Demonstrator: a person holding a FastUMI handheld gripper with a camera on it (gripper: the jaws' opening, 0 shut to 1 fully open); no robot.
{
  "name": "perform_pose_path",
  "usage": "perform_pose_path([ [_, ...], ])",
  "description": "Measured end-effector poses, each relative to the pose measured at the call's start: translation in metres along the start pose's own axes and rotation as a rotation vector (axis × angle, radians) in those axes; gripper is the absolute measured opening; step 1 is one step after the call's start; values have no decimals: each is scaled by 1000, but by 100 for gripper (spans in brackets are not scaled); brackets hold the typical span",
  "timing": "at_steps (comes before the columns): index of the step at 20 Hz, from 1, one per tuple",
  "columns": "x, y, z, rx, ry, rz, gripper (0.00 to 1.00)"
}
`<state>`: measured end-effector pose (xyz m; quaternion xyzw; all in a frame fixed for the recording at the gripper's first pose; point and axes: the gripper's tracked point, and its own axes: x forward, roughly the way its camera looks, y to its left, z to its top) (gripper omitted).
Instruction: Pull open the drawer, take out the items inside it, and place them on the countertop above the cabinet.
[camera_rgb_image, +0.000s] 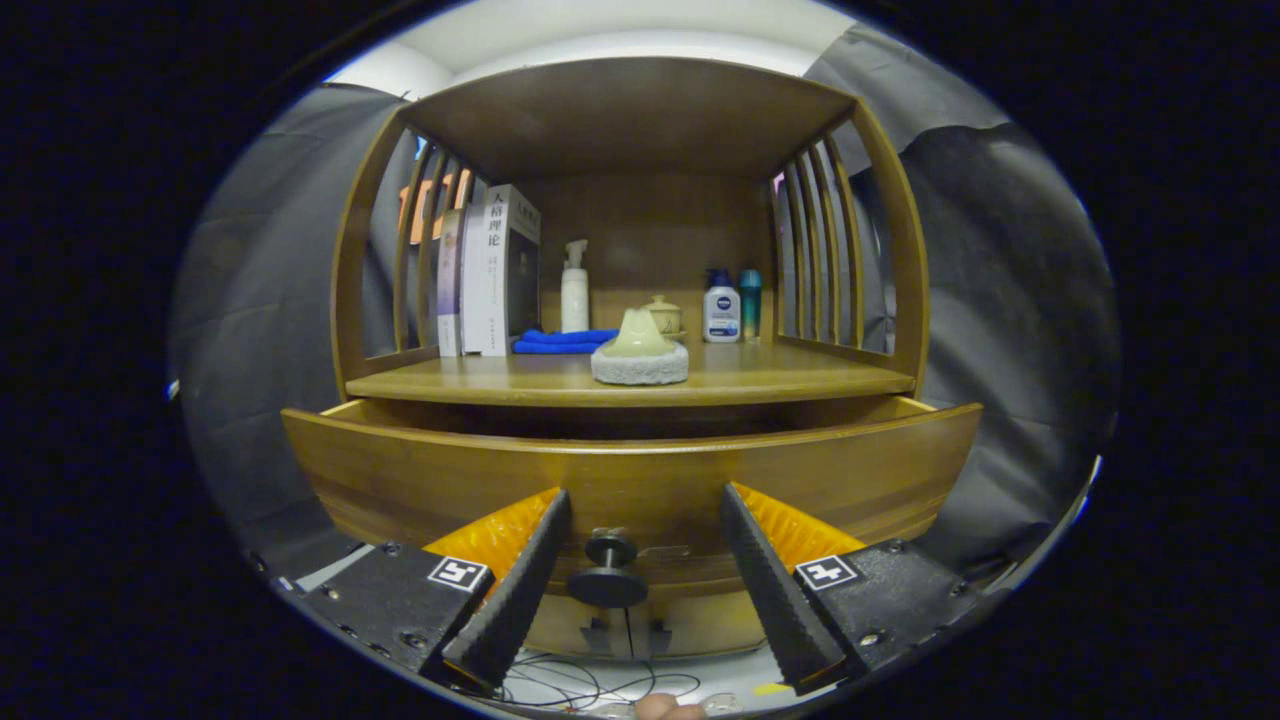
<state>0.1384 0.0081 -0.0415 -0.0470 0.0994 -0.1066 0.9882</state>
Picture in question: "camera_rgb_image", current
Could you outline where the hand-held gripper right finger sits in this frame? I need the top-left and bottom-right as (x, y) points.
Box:
(718, 482), (986, 697)

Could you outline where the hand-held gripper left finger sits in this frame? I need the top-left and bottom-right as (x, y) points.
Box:
(300, 487), (573, 693)

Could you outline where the black round drawer knob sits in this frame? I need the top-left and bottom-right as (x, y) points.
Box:
(566, 528), (649, 609)

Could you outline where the wooden drawer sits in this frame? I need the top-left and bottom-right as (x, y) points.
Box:
(282, 395), (984, 601)

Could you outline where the wooden cabinet door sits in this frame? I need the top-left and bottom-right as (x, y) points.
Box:
(522, 590), (633, 661)
(630, 590), (773, 659)

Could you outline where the wooden countertop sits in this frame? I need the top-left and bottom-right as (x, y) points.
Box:
(345, 340), (917, 408)

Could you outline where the wooden cabinet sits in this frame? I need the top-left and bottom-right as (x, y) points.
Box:
(282, 55), (986, 661)

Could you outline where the blue folded cloth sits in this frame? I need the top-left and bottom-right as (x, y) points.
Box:
(512, 328), (621, 355)

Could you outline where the white lotion bottle blue cap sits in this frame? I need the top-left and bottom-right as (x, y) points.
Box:
(703, 268), (742, 344)

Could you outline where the beige lidded teacup with saucer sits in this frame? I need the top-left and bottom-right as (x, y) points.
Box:
(645, 294), (688, 341)

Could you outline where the white pump bottle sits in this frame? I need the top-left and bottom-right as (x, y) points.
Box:
(560, 239), (591, 334)

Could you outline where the thin white book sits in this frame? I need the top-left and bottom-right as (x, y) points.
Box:
(459, 203), (488, 356)

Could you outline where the thin purple book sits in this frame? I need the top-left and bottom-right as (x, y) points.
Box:
(436, 208), (464, 358)

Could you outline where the thick white book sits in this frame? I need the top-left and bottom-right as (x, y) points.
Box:
(481, 184), (543, 358)

